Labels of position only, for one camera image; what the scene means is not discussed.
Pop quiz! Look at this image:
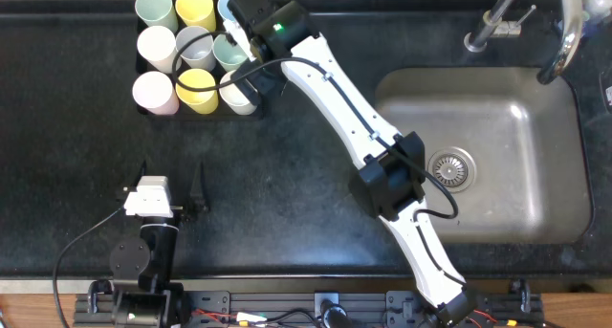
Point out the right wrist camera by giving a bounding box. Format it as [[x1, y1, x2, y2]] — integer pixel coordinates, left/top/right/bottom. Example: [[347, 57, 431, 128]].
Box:
[[222, 19, 254, 62]]

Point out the yellow cup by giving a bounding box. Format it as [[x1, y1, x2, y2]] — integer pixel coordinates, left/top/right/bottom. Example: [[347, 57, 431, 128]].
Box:
[[174, 68, 220, 116], [174, 0, 217, 35]]

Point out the blue cup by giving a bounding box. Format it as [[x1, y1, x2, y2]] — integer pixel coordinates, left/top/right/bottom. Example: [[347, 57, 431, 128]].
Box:
[[217, 0, 239, 23]]

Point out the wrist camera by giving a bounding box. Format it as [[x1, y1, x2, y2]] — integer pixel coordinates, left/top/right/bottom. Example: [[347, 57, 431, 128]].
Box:
[[122, 175, 174, 219], [222, 19, 254, 62]]

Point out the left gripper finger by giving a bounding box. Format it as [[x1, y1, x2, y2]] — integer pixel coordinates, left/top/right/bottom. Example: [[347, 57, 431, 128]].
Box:
[[187, 160, 211, 213], [117, 159, 148, 200]]

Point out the mounting rail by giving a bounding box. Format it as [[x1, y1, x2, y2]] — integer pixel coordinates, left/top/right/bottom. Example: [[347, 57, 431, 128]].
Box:
[[74, 279, 546, 328]]

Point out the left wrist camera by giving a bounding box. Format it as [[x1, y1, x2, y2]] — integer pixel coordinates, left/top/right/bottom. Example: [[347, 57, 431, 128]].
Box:
[[122, 175, 174, 219]]

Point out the green cup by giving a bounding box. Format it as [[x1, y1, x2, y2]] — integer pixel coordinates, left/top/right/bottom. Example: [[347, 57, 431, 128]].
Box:
[[212, 33, 250, 73], [134, 0, 180, 33]]

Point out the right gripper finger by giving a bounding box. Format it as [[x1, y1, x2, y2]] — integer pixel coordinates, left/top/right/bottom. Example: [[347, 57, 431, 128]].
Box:
[[232, 72, 264, 108]]

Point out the steel sink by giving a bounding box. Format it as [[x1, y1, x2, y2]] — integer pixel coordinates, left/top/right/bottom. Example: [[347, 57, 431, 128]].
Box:
[[374, 67, 594, 246]]

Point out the black tray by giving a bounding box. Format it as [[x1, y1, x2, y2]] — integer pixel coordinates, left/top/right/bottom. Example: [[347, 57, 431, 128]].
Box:
[[135, 0, 265, 122]]

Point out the pink cup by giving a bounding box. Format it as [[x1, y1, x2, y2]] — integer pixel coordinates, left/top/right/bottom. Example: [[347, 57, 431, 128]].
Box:
[[131, 70, 181, 117]]

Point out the steel tap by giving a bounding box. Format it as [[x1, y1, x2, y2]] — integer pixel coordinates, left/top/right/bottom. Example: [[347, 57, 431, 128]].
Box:
[[462, 0, 588, 86]]

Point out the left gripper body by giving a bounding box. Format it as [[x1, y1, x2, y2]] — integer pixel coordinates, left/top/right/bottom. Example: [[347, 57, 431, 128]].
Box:
[[169, 200, 193, 223]]

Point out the black cable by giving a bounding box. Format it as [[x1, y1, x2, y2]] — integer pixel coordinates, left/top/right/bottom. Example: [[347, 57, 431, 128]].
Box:
[[170, 30, 460, 222], [51, 206, 126, 328]]

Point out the grey cup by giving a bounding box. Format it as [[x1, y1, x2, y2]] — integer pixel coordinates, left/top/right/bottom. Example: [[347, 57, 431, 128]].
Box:
[[175, 25, 217, 73]]

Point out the white cup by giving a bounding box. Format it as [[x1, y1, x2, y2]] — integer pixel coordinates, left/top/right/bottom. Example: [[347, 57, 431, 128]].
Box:
[[218, 69, 259, 117], [136, 25, 182, 75]]

